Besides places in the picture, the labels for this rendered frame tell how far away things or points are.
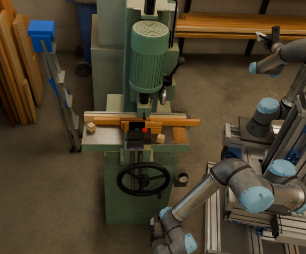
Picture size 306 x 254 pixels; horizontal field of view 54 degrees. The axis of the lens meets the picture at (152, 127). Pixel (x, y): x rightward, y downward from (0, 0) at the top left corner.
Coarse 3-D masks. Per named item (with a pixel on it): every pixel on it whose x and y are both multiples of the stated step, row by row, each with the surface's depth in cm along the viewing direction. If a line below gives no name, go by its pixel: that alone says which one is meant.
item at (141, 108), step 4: (140, 104) 166; (144, 104) 166; (148, 104) 166; (140, 108) 164; (144, 108) 164; (148, 108) 164; (140, 112) 166; (148, 112) 166; (140, 116) 168; (148, 116) 168
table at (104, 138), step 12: (84, 132) 170; (96, 132) 171; (108, 132) 172; (120, 132) 173; (168, 132) 176; (84, 144) 164; (96, 144) 164; (108, 144) 165; (120, 144) 166; (156, 144) 168; (168, 144) 169; (180, 144) 170; (120, 156) 164
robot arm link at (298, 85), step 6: (300, 72) 167; (300, 78) 168; (294, 84) 173; (300, 84) 170; (294, 90) 174; (300, 90) 172; (288, 96) 179; (294, 96) 176; (282, 102) 182; (288, 102) 180; (282, 108) 182; (288, 108) 180; (282, 114) 182
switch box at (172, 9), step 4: (168, 4) 165; (172, 4) 166; (172, 8) 162; (172, 12) 160; (172, 16) 162; (176, 16) 162; (172, 20) 164; (176, 20) 164; (168, 24) 165; (172, 24) 165; (168, 28) 167; (172, 28) 167
